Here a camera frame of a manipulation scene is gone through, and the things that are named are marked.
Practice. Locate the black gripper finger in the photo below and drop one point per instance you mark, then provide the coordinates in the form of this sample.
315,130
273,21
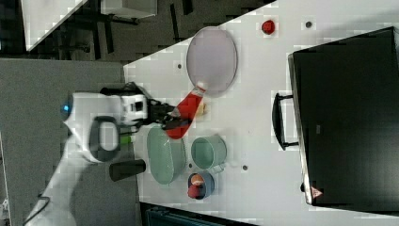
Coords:
175,123
166,109

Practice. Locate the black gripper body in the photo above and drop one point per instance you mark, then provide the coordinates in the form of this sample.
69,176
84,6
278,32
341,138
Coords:
153,115

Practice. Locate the red felt ketchup bottle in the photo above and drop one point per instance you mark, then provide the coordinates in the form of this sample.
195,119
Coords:
188,108

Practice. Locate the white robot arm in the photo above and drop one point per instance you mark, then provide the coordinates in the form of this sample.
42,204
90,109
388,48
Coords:
94,121

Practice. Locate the black toaster oven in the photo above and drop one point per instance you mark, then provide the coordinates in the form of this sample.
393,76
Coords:
345,96

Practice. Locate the teal oval bowl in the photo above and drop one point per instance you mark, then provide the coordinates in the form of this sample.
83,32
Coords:
166,156

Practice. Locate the small yellow toy piece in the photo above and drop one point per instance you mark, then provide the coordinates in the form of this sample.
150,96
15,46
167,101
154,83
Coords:
202,109

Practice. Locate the teal cup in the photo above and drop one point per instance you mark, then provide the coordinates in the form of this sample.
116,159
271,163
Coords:
209,153

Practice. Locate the orange toy fruit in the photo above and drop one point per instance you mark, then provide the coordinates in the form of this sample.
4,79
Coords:
196,180

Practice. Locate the black cylinder stand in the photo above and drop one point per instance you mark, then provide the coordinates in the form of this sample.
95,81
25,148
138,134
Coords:
126,169

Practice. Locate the round lavender plate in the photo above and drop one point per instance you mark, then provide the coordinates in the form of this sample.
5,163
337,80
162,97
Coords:
211,59

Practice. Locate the red toy fruit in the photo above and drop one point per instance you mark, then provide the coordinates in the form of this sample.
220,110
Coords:
194,192

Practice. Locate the blue bowl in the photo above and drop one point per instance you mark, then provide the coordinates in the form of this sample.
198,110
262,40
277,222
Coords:
208,186

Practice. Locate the red toy strawberry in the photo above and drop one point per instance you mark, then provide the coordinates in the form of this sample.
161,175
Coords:
268,27

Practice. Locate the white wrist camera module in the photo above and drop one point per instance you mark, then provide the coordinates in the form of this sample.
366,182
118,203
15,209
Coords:
134,108

